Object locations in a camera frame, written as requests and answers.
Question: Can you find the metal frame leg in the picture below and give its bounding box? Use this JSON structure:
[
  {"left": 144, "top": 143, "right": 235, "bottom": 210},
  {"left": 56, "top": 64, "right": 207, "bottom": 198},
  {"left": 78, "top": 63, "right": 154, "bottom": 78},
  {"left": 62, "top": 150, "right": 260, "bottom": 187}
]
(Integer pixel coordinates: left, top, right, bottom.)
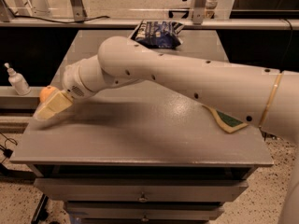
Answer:
[
  {"left": 192, "top": 0, "right": 206, "bottom": 24},
  {"left": 70, "top": 0, "right": 87, "bottom": 22}
]

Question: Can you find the blue chip bag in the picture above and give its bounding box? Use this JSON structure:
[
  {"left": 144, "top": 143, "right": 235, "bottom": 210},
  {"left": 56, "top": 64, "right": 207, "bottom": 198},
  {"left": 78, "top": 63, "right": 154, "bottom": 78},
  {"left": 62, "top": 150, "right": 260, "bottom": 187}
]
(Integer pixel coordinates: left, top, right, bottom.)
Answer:
[{"left": 130, "top": 21, "right": 184, "bottom": 49}]

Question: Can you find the metal frame leg right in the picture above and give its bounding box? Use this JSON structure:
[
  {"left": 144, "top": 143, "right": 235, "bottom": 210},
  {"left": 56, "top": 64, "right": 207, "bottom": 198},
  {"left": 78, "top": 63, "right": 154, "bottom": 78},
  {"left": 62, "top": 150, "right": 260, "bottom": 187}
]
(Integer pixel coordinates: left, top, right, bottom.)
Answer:
[{"left": 192, "top": 0, "right": 206, "bottom": 24}]

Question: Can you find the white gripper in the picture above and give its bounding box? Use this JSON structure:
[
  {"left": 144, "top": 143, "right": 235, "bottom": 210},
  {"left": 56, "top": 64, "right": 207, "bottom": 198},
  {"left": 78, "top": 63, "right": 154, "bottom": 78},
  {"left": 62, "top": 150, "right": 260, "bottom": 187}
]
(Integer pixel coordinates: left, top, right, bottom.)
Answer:
[{"left": 34, "top": 62, "right": 93, "bottom": 120}]

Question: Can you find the grey drawer cabinet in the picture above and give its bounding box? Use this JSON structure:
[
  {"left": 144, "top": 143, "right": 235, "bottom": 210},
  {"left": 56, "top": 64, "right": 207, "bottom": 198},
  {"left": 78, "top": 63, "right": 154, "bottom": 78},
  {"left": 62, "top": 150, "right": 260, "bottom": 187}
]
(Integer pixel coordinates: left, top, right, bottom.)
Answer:
[{"left": 9, "top": 29, "right": 275, "bottom": 224}]

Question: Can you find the black cable at left floor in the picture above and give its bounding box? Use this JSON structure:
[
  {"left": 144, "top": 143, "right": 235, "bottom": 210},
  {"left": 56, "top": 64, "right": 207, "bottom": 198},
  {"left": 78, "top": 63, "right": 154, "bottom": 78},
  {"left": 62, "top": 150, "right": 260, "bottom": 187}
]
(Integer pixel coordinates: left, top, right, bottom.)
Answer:
[{"left": 0, "top": 131, "right": 19, "bottom": 165}]

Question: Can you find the orange fruit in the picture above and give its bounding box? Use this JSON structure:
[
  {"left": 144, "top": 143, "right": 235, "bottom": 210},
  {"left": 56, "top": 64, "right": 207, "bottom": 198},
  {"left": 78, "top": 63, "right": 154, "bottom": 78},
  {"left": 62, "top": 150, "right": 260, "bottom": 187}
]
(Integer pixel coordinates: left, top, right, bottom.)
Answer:
[{"left": 39, "top": 86, "right": 58, "bottom": 103}]

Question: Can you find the white pump bottle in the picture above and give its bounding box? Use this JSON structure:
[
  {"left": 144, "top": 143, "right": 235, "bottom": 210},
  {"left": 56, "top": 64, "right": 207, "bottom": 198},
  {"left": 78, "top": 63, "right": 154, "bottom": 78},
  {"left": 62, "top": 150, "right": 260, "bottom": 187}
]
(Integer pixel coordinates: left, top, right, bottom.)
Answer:
[{"left": 5, "top": 63, "right": 31, "bottom": 95}]

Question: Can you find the black cable on ledge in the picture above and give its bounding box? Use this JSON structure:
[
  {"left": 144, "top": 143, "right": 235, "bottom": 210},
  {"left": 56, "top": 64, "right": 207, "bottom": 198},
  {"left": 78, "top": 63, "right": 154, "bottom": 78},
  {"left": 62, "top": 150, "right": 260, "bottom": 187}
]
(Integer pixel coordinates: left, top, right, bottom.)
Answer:
[{"left": 8, "top": 7, "right": 111, "bottom": 24}]

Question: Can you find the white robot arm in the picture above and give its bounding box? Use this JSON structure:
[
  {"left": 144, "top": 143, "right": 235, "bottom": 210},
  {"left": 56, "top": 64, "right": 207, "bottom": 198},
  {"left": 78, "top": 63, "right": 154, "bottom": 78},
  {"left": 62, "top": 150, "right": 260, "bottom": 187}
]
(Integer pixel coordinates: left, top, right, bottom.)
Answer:
[{"left": 35, "top": 36, "right": 299, "bottom": 145}]

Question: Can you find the green yellow sponge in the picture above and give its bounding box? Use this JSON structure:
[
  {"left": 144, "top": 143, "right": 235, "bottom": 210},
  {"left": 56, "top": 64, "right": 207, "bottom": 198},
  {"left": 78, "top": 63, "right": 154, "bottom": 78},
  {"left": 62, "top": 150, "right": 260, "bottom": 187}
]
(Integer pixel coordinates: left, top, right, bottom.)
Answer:
[{"left": 205, "top": 105, "right": 248, "bottom": 133}]

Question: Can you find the drawer with knob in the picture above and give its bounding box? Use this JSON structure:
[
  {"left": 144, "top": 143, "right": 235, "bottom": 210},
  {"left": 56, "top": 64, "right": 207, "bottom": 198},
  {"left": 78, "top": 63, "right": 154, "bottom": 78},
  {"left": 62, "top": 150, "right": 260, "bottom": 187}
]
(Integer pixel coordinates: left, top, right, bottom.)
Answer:
[
  {"left": 35, "top": 178, "right": 249, "bottom": 203},
  {"left": 64, "top": 202, "right": 223, "bottom": 220}
]

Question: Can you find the top drawer with knob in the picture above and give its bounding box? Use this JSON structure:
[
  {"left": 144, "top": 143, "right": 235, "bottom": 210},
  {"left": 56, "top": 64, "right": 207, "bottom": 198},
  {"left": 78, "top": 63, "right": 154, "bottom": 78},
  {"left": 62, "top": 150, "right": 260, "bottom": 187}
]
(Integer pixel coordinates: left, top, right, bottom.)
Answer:
[{"left": 35, "top": 178, "right": 249, "bottom": 203}]

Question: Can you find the metal frame leg left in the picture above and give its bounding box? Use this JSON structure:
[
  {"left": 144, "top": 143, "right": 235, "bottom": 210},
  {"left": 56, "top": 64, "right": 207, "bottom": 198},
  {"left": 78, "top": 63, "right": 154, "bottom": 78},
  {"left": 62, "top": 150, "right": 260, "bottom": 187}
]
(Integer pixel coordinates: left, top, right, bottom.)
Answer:
[{"left": 70, "top": 0, "right": 87, "bottom": 22}]

